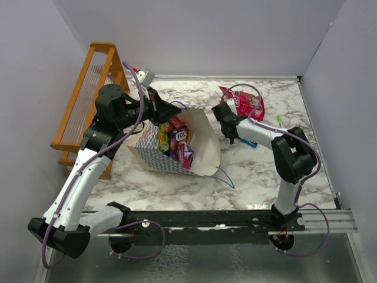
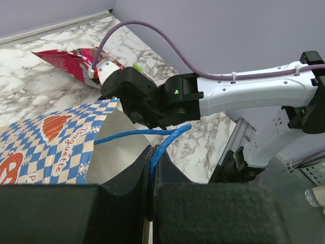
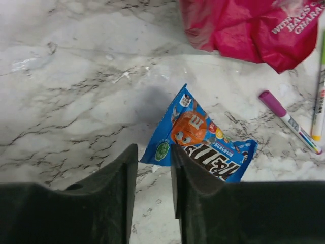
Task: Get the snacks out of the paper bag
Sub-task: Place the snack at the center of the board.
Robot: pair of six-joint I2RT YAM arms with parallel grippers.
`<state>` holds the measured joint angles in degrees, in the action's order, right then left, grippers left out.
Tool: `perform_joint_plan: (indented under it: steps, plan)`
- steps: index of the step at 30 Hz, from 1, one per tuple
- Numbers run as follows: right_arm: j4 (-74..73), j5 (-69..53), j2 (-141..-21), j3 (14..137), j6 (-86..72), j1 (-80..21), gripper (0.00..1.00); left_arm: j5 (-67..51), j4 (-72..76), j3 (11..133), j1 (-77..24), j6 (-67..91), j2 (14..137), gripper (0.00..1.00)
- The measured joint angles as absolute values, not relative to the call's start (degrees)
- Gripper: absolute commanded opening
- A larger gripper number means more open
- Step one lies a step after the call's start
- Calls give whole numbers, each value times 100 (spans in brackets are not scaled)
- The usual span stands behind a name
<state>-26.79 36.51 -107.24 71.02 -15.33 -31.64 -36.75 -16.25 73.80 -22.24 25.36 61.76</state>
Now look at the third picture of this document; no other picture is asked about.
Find blue m&m's packet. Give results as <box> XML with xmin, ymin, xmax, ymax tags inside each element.
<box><xmin>140</xmin><ymin>86</ymin><xmax>257</xmax><ymax>182</ymax></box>

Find pink cap marker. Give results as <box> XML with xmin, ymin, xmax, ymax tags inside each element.
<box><xmin>258</xmin><ymin>90</ymin><xmax>322</xmax><ymax>155</ymax></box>

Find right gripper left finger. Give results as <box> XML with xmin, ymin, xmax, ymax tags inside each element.
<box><xmin>64</xmin><ymin>143</ymin><xmax>139</xmax><ymax>244</ymax></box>

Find green cap marker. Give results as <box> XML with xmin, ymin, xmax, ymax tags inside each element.
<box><xmin>311</xmin><ymin>30</ymin><xmax>324</xmax><ymax>141</ymax></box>

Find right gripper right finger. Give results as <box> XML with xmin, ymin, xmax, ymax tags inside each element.
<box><xmin>170</xmin><ymin>144</ymin><xmax>242</xmax><ymax>244</ymax></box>

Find red crisps bag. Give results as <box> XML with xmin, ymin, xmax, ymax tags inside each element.
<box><xmin>179</xmin><ymin>0</ymin><xmax>324</xmax><ymax>74</ymax></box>

